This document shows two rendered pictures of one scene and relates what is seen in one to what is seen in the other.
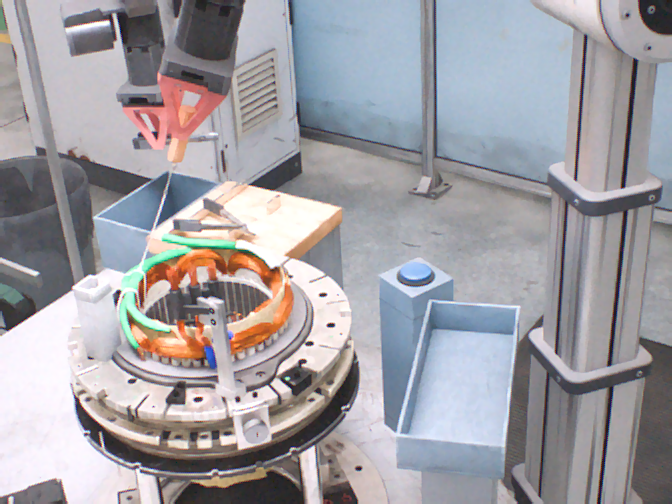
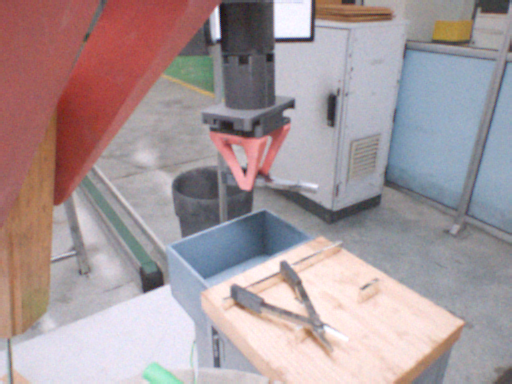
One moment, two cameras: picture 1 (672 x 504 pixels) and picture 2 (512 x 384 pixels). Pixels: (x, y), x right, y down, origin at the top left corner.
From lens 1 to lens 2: 0.97 m
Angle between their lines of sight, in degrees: 17
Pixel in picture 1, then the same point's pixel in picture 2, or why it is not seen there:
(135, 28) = (235, 27)
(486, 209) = (494, 254)
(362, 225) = (411, 244)
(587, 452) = not seen: outside the picture
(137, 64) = (232, 79)
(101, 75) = not seen: hidden behind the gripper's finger
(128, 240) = (190, 283)
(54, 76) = not seen: hidden behind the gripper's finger
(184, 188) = (276, 230)
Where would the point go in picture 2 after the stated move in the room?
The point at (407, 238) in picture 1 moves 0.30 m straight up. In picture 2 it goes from (439, 260) to (450, 213)
